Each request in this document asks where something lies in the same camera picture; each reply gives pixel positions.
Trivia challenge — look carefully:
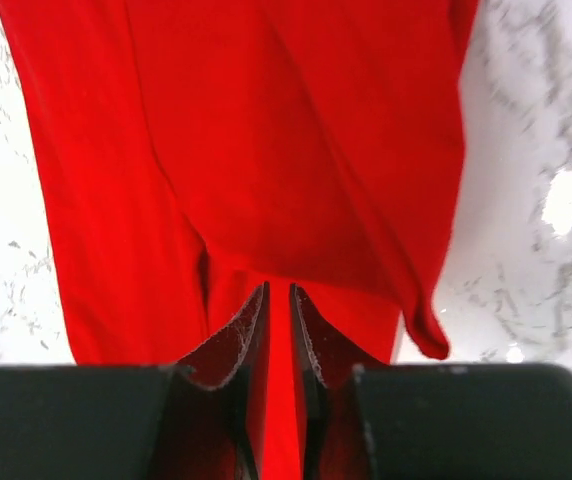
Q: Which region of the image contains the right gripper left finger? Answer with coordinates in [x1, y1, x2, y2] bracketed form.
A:
[155, 283, 270, 479]

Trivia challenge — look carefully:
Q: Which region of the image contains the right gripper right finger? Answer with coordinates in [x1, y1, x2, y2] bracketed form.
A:
[290, 285, 381, 480]

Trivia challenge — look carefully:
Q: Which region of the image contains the red t shirt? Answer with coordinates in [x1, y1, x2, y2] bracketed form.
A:
[0, 1, 478, 479]

